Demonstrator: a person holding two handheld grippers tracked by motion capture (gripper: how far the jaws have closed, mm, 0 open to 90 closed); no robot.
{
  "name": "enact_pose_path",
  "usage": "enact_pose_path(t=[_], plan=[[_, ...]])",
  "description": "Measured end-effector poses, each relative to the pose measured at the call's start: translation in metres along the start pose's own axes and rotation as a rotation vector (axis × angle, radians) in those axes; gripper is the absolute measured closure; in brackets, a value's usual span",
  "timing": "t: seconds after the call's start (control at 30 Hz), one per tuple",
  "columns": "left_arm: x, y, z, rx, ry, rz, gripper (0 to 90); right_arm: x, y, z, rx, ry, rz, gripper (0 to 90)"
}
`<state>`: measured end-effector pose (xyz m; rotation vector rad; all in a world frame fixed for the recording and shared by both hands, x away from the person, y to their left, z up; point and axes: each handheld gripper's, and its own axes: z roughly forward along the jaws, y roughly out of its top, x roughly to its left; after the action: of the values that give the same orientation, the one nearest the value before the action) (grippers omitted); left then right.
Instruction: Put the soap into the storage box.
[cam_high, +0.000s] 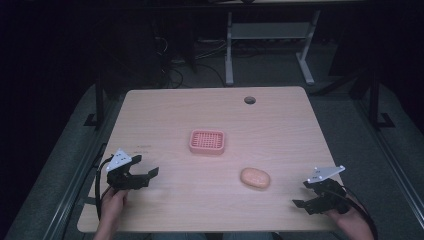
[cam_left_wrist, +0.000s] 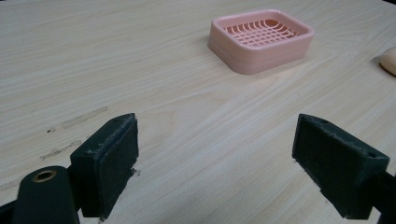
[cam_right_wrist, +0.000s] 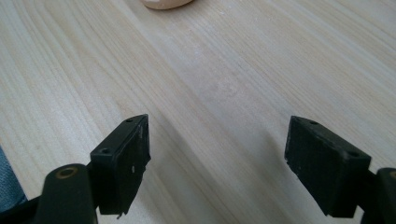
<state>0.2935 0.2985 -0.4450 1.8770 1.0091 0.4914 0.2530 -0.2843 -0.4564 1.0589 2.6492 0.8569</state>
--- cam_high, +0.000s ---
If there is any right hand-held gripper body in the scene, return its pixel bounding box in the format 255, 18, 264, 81
306, 165, 352, 215

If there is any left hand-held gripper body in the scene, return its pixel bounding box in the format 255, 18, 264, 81
105, 148, 149, 191

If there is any orange soap bar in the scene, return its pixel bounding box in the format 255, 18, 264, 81
239, 166, 272, 190

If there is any pink soap dish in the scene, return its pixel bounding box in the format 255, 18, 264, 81
188, 128, 226, 156

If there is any person's right hand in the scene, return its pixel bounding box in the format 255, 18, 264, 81
327, 203, 375, 240

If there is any person's left hand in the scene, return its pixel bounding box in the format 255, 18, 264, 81
99, 188, 129, 232

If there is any black metal stand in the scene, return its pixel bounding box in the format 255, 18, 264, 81
83, 74, 108, 130
366, 68, 397, 130

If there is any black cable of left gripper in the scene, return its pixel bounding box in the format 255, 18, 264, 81
94, 155, 115, 222

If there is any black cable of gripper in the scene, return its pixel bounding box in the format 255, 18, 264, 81
342, 185, 380, 240
94, 155, 115, 222

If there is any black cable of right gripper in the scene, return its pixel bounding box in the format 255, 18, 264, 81
342, 185, 380, 240

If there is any grey metal rail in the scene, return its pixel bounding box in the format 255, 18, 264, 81
352, 98, 424, 222
42, 99, 118, 240

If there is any bundle of floor cables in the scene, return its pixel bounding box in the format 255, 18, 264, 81
153, 34, 228, 90

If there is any white desk frame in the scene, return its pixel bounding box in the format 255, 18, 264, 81
224, 9, 322, 87

